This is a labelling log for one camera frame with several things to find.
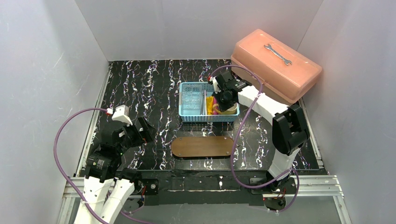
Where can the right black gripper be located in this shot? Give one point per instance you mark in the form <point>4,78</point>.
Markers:
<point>225,97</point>

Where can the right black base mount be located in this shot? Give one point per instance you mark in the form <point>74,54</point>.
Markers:
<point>278,188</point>

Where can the brown wooden oval tray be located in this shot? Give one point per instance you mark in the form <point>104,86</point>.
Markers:
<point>210,146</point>

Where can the light blue plastic basket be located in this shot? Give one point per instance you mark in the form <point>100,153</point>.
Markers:
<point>194,115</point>

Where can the grey toothbrush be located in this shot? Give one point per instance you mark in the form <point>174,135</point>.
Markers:
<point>203,103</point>

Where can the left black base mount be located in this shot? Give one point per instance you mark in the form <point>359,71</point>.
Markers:
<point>145,187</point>

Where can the pink plastic toolbox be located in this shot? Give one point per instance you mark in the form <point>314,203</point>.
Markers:
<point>254,63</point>

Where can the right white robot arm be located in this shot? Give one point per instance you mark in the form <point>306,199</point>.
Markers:
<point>289,126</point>

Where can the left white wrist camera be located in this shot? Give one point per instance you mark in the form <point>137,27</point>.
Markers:
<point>121,113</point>

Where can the cream yellow mug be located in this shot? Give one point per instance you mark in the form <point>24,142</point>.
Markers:
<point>230,111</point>

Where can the silver open-end wrench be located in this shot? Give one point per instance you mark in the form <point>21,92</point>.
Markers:
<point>286,61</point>

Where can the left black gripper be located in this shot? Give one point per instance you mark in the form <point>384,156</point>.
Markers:
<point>139,131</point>

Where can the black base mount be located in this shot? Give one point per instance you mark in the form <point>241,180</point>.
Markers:
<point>278,188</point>
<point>145,187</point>

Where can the yellow toothpaste tube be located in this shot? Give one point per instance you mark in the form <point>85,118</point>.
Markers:
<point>209,105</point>

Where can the pink toothpaste tube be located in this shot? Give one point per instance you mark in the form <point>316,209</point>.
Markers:
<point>215,107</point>

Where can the aluminium frame rail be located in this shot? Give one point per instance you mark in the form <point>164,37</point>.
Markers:
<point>310,185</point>

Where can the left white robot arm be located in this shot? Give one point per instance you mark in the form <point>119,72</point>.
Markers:
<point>105,188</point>

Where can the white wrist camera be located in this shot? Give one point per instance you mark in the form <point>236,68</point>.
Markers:
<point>121,113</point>
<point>212,81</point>

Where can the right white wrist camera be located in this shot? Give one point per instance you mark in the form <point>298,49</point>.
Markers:
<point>212,81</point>

